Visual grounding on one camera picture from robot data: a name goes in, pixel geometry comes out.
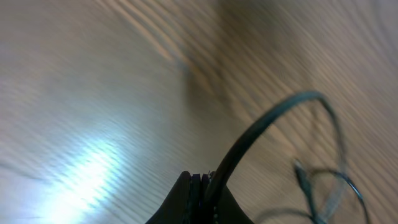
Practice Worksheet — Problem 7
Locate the black usb cable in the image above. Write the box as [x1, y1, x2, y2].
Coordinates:
[201, 90, 371, 224]

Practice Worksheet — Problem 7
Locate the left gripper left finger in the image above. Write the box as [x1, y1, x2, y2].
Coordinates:
[146, 171, 191, 224]

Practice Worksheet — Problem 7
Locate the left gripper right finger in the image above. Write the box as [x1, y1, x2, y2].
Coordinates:
[208, 171, 253, 224]

